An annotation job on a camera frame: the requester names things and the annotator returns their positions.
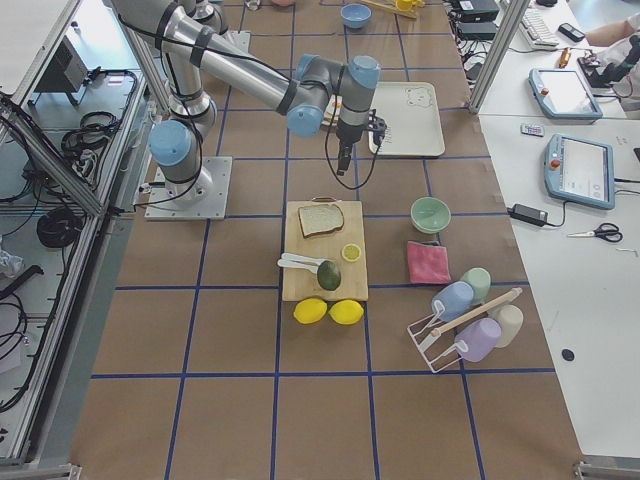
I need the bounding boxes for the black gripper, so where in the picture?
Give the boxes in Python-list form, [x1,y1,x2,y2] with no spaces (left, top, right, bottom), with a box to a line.
[336,112,387,175]

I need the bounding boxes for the bread slice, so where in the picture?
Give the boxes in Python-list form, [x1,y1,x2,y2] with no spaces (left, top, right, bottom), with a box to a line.
[298,204,344,238]

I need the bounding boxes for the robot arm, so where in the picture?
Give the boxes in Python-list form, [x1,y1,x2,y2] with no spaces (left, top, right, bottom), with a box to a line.
[112,1,386,177]

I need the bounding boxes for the cream bear tray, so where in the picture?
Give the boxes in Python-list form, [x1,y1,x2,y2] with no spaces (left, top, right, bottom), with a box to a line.
[372,82,445,157]

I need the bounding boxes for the lemon slice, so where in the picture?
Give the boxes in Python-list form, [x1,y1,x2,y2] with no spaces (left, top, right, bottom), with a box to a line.
[341,243,362,263]

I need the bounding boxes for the green bowl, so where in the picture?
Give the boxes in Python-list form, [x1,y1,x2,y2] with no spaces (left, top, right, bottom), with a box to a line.
[410,196,451,234]

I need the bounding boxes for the white plastic knife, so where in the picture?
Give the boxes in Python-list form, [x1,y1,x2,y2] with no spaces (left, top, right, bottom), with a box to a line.
[280,252,326,266]

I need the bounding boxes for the white plastic fork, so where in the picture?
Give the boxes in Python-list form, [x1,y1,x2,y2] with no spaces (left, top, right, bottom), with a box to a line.
[277,259,319,275]

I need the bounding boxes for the pink cloth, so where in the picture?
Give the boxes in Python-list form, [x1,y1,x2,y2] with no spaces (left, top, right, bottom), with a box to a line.
[407,241,451,285]

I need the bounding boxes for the wooden cutting board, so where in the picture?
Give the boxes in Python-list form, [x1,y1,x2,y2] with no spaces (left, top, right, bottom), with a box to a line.
[282,201,369,301]

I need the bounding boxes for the blue bowl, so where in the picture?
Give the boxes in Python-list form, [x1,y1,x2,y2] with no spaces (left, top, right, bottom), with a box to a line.
[340,3,372,29]

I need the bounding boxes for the whole lemon right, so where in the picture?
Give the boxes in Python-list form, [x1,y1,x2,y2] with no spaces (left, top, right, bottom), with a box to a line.
[329,299,364,325]

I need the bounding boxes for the whole lemon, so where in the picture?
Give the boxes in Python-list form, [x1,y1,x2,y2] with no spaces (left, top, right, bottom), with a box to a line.
[293,298,328,325]
[329,299,364,325]

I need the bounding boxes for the whole lemon left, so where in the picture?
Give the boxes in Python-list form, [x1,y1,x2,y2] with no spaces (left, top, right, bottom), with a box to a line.
[293,298,328,325]

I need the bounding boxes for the wooden dish rack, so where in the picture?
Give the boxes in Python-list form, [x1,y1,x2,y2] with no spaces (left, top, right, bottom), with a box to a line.
[361,0,418,20]

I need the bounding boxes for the yellow cup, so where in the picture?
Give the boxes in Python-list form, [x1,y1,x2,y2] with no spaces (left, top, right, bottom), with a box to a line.
[395,0,424,12]

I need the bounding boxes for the blue mug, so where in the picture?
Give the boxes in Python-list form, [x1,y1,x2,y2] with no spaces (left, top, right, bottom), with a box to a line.
[431,281,474,322]

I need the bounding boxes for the green mug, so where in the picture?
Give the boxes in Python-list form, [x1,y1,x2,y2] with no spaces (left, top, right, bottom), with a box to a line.
[460,267,491,305]

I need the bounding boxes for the black power adapter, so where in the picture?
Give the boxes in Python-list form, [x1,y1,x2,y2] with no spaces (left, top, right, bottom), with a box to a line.
[507,203,548,227]

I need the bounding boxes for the purple mug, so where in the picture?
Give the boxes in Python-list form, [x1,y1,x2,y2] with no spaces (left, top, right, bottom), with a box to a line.
[454,317,502,362]

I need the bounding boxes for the teach pendant far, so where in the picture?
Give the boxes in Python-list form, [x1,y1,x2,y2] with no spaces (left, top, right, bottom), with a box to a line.
[528,69,603,121]

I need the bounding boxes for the teach pendant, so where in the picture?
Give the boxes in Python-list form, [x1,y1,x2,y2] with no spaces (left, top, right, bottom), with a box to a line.
[543,134,615,210]
[528,69,603,121]

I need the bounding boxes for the cream mug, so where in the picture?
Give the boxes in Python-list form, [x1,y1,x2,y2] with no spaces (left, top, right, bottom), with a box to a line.
[488,304,524,348]

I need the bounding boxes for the teach pendant near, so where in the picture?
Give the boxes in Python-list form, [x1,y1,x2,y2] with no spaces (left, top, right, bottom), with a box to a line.
[543,134,615,210]

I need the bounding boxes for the scissors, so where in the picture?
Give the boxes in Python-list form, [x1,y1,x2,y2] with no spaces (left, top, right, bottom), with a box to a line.
[568,222,624,243]

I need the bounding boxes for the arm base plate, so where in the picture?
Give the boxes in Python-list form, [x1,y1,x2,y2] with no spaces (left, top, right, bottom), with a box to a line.
[144,156,232,221]

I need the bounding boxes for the white wire cup rack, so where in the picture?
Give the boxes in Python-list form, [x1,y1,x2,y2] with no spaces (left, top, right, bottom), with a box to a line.
[407,287,522,373]

